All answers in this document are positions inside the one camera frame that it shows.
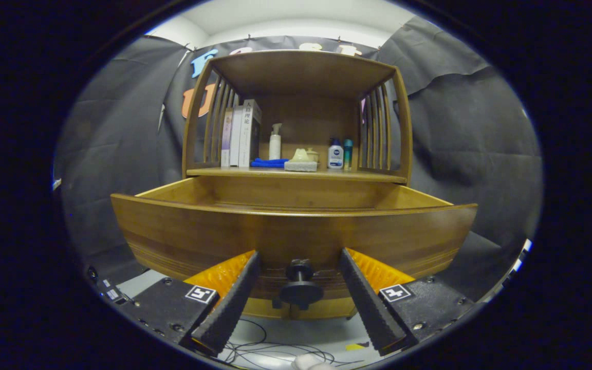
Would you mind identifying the wooden cabinet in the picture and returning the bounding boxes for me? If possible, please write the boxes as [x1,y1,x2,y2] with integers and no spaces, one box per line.
[182,50,413,320]

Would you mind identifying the wooden drawer with black knob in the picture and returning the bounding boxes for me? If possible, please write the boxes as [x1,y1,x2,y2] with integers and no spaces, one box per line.
[111,176,478,311]

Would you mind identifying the thin white book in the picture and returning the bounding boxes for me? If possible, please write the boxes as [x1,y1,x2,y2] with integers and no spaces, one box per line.
[230,105,244,167]

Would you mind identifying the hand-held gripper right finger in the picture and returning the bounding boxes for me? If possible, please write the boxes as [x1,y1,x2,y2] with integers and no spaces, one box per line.
[338,248,482,357]

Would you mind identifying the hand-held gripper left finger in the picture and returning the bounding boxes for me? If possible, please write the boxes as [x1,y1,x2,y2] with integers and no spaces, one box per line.
[113,250,262,356]

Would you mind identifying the lavender book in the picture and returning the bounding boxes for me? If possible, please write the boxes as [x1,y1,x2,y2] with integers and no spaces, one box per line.
[221,108,234,168]

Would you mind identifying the wooden countertop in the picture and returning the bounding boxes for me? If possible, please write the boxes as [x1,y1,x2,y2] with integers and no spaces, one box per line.
[187,167,408,184]

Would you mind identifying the white pump bottle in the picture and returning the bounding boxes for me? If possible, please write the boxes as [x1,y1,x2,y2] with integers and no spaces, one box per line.
[269,123,283,160]

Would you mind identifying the white book with dark cover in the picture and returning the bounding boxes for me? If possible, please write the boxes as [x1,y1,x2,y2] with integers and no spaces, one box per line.
[238,99,262,168]

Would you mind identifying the cream handled sponge scrubber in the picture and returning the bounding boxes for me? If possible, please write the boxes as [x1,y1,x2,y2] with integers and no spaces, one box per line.
[284,149,319,172]

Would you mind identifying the white rounded object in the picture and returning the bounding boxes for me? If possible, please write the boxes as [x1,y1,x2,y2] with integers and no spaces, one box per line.
[291,354,335,370]

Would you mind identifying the white lotion bottle blue cap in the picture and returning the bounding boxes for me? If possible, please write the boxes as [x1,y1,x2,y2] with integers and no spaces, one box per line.
[327,138,344,170]

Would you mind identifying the black floor cables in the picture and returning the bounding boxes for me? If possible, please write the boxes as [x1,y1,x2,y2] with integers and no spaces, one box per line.
[221,319,358,368]

